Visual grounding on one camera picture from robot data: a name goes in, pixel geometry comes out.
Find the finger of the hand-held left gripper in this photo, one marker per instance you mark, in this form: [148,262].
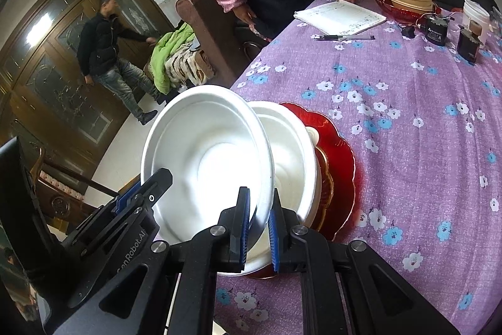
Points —
[153,186]
[120,201]

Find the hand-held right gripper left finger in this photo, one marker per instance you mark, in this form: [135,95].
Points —
[245,229]

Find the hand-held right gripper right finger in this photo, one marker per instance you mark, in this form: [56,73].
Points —
[274,233]

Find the large white bowl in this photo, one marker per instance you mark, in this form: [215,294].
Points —
[290,162]
[204,154]

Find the red plate with gold print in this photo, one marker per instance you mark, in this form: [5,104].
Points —
[341,162]

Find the brown patterned blanket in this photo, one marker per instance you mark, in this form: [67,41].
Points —
[188,70]

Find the green blanket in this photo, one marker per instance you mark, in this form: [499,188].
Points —
[168,56]

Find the wooden glass-panel doors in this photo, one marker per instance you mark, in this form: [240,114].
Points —
[51,64]

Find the purple floral tablecloth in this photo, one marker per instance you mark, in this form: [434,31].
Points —
[411,162]

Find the brown armchair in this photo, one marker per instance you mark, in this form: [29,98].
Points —
[208,32]

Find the curved wooden chair back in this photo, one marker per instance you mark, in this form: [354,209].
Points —
[255,46]

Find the black pen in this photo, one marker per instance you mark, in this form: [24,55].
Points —
[345,38]

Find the white paper sheets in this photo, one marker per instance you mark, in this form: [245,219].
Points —
[341,17]

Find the small black object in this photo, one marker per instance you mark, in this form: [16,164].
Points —
[408,32]

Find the red plastic plate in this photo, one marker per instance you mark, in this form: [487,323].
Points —
[382,3]

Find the black box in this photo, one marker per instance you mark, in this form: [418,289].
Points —
[468,46]

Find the small brown jar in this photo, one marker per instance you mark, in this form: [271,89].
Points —
[475,28]

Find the white plastic jar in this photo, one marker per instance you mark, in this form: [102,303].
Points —
[476,11]

